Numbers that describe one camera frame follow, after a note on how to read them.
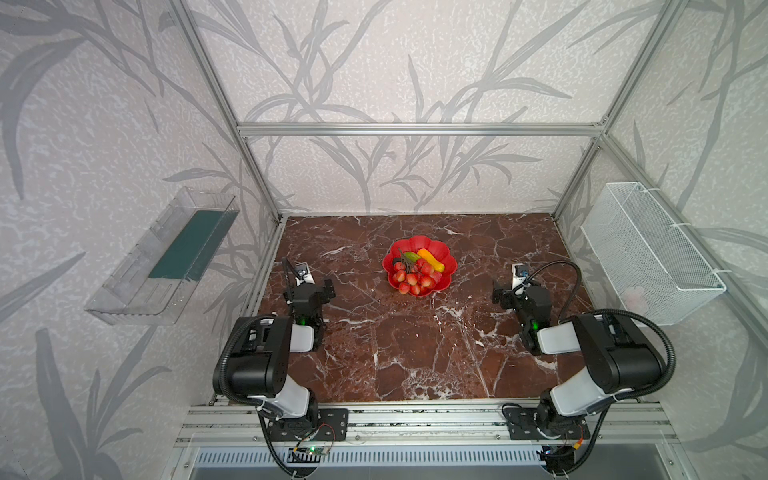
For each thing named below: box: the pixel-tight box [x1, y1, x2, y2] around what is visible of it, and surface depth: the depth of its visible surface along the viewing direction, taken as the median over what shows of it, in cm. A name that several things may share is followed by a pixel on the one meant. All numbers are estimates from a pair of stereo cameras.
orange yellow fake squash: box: [417, 248, 445, 273], surface depth 104 cm
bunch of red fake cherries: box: [392, 259, 443, 295], surface depth 93 cm
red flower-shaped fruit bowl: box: [382, 235, 457, 297], surface depth 99 cm
